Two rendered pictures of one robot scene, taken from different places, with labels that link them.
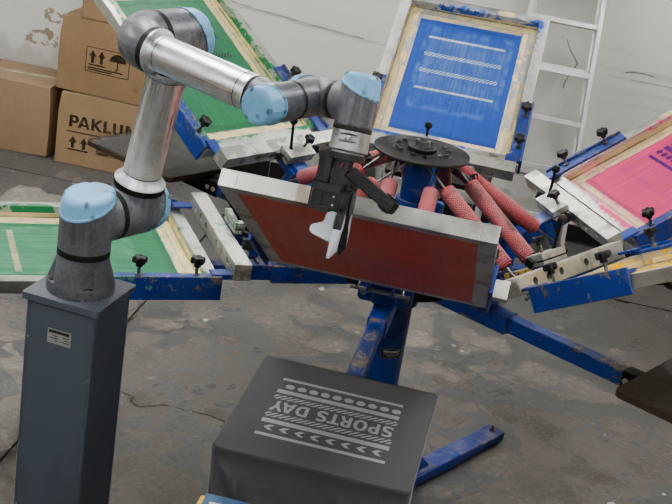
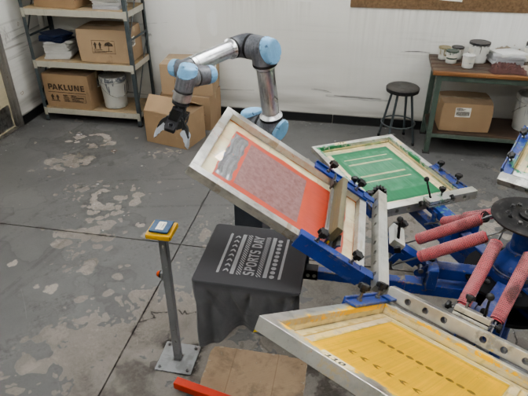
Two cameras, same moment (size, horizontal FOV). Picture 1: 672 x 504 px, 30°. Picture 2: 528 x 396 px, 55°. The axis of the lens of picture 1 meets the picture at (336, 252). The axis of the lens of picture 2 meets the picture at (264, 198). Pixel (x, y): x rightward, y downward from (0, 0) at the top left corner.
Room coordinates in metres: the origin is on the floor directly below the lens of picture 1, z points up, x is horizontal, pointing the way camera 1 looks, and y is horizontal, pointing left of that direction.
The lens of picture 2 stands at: (2.72, -1.93, 2.44)
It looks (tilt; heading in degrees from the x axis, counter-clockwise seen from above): 32 degrees down; 93
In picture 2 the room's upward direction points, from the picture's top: straight up
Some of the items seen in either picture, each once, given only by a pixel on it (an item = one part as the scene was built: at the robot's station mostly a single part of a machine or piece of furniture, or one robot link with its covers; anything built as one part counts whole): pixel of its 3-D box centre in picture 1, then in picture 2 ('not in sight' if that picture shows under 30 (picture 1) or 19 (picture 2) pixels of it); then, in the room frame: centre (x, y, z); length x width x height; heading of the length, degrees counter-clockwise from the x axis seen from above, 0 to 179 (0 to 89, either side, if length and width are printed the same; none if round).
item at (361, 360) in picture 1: (364, 354); (361, 278); (3.08, -0.12, 0.89); 1.24 x 0.06 x 0.06; 172
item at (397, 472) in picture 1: (331, 418); (255, 255); (2.59, -0.05, 0.95); 0.48 x 0.44 x 0.01; 172
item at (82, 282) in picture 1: (82, 267); not in sight; (2.54, 0.55, 1.25); 0.15 x 0.15 x 0.10
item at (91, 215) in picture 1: (89, 217); (252, 120); (2.54, 0.54, 1.37); 0.13 x 0.12 x 0.14; 145
